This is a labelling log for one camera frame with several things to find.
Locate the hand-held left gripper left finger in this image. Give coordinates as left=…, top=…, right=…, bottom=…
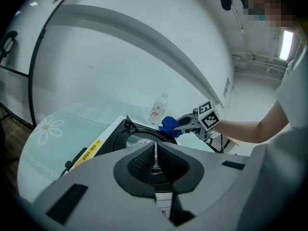
left=32, top=143, right=174, bottom=231

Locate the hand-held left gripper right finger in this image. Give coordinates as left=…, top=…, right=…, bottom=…
left=157, top=142, right=251, bottom=231

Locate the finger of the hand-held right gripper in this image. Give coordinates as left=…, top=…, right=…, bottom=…
left=173, top=123, right=197, bottom=133
left=176, top=113, right=196, bottom=127

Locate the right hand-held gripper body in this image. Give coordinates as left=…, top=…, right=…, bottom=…
left=191, top=101, right=221, bottom=141

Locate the blue cloth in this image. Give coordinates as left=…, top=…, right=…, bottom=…
left=158, top=115, right=183, bottom=138

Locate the white portable gas stove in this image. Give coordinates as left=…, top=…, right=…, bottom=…
left=59, top=115, right=179, bottom=223

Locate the person's right forearm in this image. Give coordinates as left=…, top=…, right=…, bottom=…
left=214, top=100, right=289, bottom=144

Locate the clear plastic water bottle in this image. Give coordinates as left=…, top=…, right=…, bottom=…
left=147, top=92, right=169, bottom=127

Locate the light blue floral tablecloth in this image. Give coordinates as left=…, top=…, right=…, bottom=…
left=17, top=99, right=217, bottom=203

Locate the person's light shirt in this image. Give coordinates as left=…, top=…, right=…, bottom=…
left=237, top=25, right=308, bottom=231

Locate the rectangular light panel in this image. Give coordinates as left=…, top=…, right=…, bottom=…
left=279, top=30, right=294, bottom=60

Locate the person's head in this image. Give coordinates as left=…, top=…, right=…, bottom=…
left=242, top=0, right=308, bottom=28

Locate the whiteboard on black stand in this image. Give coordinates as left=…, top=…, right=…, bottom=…
left=0, top=0, right=82, bottom=129

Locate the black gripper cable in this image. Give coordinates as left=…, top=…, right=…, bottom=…
left=211, top=133, right=231, bottom=154

